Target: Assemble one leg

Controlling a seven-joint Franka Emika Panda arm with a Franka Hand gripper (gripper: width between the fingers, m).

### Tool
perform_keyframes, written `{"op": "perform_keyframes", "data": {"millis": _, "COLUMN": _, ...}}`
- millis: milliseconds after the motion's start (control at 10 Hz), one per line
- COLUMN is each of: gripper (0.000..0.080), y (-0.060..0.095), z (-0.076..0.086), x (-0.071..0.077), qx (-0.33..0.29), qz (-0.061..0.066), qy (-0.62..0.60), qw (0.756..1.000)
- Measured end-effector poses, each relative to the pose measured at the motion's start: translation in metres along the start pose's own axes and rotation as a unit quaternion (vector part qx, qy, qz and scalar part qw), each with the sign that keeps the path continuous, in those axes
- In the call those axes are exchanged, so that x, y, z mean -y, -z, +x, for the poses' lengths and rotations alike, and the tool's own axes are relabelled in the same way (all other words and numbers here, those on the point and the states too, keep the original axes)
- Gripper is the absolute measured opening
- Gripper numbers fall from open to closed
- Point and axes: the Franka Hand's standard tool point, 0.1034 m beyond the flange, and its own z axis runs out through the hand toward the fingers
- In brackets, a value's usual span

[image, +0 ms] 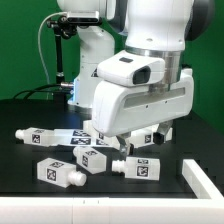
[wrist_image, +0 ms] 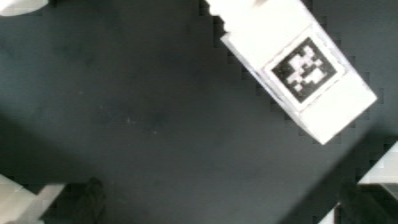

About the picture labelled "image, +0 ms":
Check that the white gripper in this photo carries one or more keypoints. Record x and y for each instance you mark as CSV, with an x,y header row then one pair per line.
x,y
119,110

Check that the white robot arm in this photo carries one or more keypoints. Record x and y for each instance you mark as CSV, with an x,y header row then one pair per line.
x,y
154,28

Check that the white marker sheet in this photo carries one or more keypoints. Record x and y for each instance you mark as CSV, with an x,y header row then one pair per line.
x,y
77,137

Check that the white L-shaped fence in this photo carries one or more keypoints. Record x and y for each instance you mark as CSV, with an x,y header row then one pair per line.
x,y
206,208

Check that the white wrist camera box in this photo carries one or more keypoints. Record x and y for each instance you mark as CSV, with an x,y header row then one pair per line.
x,y
130,70

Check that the black camera stand pole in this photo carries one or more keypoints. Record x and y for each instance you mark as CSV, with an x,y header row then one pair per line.
x,y
62,29

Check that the silver background camera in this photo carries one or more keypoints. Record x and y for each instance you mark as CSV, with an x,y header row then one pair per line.
x,y
83,17

